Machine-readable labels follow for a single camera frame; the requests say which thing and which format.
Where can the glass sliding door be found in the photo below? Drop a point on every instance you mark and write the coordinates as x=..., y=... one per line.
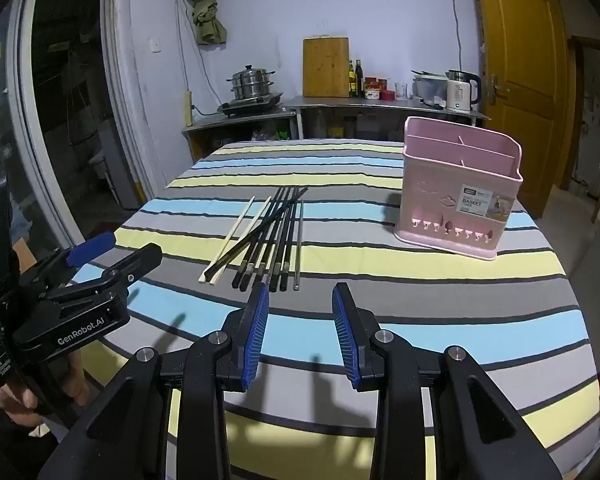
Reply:
x=26, y=110

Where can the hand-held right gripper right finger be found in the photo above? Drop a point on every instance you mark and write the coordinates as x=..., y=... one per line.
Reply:
x=344, y=332

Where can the dark sauce bottle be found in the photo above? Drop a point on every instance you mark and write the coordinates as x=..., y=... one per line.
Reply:
x=359, y=80

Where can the red lidded jar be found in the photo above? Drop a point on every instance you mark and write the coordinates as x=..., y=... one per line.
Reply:
x=374, y=89

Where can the wooden cutting board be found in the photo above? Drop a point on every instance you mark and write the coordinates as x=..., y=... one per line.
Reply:
x=326, y=67

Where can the person's left hand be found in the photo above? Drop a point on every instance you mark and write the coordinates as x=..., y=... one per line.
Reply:
x=12, y=405

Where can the green hanging cloth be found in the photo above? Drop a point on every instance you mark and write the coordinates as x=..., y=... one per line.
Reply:
x=205, y=10

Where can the metal kitchen counter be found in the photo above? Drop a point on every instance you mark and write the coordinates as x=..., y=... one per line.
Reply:
x=330, y=104

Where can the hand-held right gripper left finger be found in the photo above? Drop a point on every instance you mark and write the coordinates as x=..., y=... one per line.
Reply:
x=256, y=332

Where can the olive oil bottle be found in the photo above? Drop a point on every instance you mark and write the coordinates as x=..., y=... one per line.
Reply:
x=352, y=82

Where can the silver metal chopstick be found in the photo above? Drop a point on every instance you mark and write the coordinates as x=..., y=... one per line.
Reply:
x=299, y=245

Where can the yellow power strip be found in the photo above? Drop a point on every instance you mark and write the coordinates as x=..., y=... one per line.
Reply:
x=188, y=110

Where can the stainless steel steamer pot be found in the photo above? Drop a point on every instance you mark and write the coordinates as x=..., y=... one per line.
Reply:
x=250, y=82

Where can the striped tablecloth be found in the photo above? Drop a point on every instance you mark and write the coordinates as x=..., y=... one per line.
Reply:
x=380, y=270

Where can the clear plastic container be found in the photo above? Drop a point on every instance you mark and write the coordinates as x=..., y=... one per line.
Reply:
x=427, y=87

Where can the bundle of black chopsticks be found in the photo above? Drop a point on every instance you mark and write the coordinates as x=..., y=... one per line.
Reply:
x=280, y=230

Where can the pink plastic utensil basket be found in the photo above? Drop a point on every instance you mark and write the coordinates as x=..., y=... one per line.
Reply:
x=430, y=185

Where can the black induction cooker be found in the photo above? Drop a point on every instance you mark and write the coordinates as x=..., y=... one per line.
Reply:
x=250, y=105

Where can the beige wooden chopstick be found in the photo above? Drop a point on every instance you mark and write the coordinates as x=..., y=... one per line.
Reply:
x=228, y=240
x=240, y=242

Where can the clear drinking glass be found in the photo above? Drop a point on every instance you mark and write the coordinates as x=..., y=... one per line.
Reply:
x=400, y=91

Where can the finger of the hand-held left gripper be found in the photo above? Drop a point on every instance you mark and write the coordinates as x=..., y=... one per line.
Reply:
x=140, y=260
x=92, y=247

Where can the yellow wooden door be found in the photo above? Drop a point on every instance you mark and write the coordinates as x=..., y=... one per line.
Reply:
x=520, y=60

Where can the white wall switch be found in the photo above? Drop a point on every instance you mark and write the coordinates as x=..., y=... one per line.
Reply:
x=155, y=45

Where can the white rice cooker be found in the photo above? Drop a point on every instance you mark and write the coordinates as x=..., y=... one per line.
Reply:
x=461, y=92

